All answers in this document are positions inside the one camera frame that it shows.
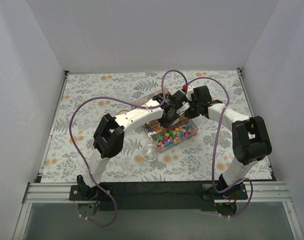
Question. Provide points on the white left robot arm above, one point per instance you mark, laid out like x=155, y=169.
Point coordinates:
x=110, y=133

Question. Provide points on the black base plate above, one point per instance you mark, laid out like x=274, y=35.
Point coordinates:
x=239, y=192
x=93, y=194

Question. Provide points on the clear divided candy box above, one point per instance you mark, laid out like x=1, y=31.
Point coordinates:
x=166, y=137

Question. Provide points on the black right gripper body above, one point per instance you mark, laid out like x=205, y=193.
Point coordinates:
x=194, y=106

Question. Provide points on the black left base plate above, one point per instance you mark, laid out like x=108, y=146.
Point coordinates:
x=93, y=194

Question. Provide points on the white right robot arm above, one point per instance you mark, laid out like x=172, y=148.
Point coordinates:
x=250, y=140

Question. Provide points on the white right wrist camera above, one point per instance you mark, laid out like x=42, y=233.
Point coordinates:
x=188, y=91

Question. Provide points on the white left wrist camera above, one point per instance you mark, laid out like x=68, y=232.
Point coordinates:
x=181, y=110

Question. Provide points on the aluminium frame rail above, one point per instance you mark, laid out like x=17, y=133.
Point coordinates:
x=157, y=196

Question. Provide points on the clear glass jar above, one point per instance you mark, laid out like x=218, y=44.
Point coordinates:
x=150, y=153

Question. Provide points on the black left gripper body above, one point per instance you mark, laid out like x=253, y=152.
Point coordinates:
x=180, y=95

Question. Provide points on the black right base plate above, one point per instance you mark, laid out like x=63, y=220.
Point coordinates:
x=239, y=192

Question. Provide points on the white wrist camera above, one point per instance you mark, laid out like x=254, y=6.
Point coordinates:
x=181, y=110
x=188, y=91

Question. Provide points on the round wooden jar lid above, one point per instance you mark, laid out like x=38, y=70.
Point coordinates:
x=124, y=111

